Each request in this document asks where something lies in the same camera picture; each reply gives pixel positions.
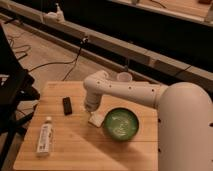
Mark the white sponge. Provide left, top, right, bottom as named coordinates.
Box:
left=89, top=114, right=104, bottom=127

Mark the white object on ledge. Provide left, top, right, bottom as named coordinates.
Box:
left=45, top=4, right=65, bottom=22

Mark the white plastic bottle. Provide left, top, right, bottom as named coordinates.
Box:
left=36, top=116, right=53, bottom=157

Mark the green bowl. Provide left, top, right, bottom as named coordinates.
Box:
left=103, top=107, right=139, bottom=141

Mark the black rectangular block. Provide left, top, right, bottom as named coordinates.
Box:
left=62, top=97, right=72, bottom=115

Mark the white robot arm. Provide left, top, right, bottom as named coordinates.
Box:
left=83, top=70, right=213, bottom=171

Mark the black floor cable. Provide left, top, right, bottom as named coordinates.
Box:
left=28, top=38, right=89, bottom=82

